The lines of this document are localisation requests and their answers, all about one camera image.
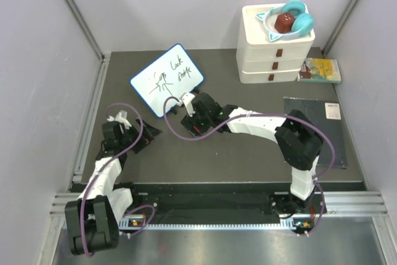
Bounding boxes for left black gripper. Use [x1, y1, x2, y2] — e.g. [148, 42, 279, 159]
[119, 117, 162, 153]

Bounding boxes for blue framed whiteboard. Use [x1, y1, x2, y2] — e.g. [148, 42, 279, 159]
[130, 43, 204, 118]

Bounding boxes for red whiteboard eraser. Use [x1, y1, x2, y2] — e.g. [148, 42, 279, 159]
[193, 125, 200, 134]

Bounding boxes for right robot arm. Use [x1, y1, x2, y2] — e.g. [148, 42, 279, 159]
[181, 92, 323, 213]

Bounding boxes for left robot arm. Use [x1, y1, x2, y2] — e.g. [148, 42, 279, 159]
[65, 114, 162, 256]

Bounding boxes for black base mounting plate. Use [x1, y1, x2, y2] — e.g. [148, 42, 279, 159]
[130, 184, 329, 218]

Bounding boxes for white three drawer organizer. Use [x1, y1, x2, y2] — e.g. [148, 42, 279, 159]
[236, 3, 315, 84]

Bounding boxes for illustrated yellow teal book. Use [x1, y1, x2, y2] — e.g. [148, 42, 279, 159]
[297, 58, 341, 84]

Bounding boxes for dark blue notebook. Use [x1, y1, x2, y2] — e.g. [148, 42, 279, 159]
[282, 96, 348, 169]

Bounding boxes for brown cube toy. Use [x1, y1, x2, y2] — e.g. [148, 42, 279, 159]
[274, 12, 295, 34]

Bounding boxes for teal cat ear headphones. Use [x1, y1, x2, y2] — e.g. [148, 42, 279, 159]
[256, 0, 314, 42]

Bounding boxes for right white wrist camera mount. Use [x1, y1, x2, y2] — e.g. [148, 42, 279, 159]
[177, 92, 195, 117]

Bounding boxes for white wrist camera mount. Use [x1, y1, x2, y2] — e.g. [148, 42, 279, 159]
[107, 110, 132, 130]
[177, 92, 195, 117]

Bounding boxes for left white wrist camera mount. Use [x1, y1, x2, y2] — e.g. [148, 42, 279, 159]
[107, 110, 132, 130]

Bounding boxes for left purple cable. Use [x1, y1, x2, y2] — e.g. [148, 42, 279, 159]
[79, 102, 156, 257]

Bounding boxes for purple cable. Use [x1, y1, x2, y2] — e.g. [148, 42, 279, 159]
[79, 102, 156, 257]
[163, 96, 336, 238]

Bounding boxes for aluminium frame rail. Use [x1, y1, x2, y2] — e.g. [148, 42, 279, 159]
[70, 54, 110, 185]

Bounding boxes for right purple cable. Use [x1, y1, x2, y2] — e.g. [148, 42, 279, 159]
[163, 96, 336, 238]

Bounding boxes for slotted grey cable duct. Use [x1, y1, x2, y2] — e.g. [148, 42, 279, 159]
[117, 217, 311, 231]

